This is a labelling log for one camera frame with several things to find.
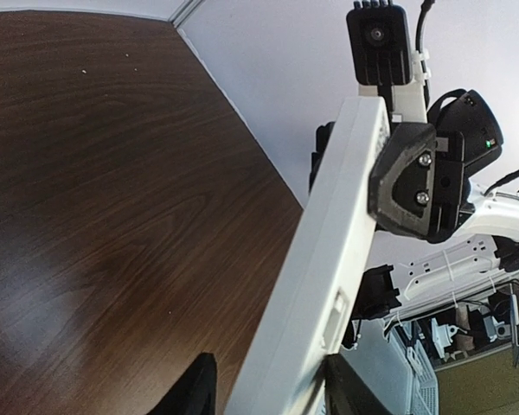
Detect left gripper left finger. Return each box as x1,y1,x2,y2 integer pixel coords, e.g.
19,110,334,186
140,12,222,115
149,353,217,415

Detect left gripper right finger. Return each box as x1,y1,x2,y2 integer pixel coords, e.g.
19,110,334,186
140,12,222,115
324,354,413,414

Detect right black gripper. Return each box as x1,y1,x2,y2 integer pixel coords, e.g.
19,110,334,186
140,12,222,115
368,123,468,242

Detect white remote control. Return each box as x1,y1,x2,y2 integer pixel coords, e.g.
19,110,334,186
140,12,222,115
225,97,389,414

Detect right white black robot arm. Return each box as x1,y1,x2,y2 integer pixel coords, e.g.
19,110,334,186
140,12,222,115
279,86,519,323

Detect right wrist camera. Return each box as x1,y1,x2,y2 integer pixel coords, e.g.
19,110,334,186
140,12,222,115
346,1,434,123

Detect right black camera cable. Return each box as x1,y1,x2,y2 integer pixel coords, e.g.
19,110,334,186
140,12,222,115
414,0,436,100

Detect right aluminium frame post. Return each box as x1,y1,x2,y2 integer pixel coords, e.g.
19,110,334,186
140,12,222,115
168,0,205,38

